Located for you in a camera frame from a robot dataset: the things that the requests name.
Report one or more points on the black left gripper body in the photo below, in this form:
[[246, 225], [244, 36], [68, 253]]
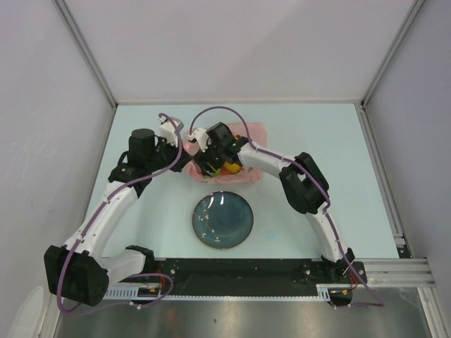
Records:
[[164, 156]]

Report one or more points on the white slotted cable duct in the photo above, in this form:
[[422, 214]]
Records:
[[121, 293]]

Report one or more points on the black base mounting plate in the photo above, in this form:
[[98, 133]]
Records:
[[249, 277]]

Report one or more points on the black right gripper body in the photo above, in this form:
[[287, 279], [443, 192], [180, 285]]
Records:
[[213, 155]]

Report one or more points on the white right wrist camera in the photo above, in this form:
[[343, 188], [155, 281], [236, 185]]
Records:
[[197, 141]]

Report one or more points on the yellow fake lemon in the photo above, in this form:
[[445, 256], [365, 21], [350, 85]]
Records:
[[230, 168]]

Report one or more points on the dark teal ceramic plate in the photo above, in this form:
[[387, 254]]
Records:
[[222, 220]]

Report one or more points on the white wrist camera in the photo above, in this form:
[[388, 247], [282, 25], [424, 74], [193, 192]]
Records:
[[170, 131], [197, 141]]

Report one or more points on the pink plastic bag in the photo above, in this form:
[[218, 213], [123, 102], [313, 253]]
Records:
[[258, 134]]

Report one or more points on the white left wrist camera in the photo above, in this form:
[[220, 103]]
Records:
[[170, 131]]

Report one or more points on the aluminium frame rail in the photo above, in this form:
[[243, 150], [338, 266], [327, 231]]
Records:
[[398, 272]]

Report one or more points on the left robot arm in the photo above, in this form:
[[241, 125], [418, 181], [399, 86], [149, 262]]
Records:
[[77, 270]]

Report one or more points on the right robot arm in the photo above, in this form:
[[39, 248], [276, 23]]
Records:
[[304, 186]]

